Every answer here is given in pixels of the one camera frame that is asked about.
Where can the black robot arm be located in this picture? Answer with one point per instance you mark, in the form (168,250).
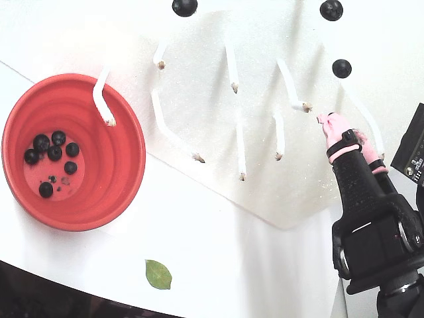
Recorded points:
(401,298)

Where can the green leaf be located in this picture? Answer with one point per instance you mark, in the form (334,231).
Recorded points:
(158,274)

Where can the red collapsible silicone cup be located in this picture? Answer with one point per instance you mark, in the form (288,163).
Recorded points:
(33,109)

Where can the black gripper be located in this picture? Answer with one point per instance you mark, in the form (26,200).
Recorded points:
(366,212)

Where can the dark blueberry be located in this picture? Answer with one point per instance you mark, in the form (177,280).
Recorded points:
(70,167)
(31,156)
(59,137)
(41,142)
(45,189)
(331,10)
(54,153)
(72,149)
(184,6)
(342,68)

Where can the white foam board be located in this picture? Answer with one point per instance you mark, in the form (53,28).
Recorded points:
(205,49)

